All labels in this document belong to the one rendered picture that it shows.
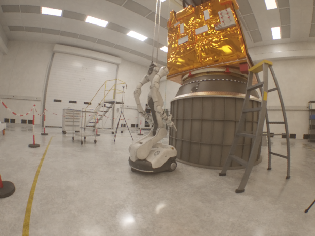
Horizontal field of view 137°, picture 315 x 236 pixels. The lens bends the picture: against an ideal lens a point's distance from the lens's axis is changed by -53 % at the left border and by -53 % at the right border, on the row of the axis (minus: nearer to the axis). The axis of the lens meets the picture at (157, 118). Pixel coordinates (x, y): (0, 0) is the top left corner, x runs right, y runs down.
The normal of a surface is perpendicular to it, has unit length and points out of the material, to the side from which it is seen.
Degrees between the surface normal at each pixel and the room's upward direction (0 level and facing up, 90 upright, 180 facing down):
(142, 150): 90
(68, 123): 90
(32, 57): 90
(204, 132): 90
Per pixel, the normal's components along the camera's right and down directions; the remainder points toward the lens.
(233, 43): -0.77, -0.06
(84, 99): 0.65, 0.02
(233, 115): -0.18, -0.03
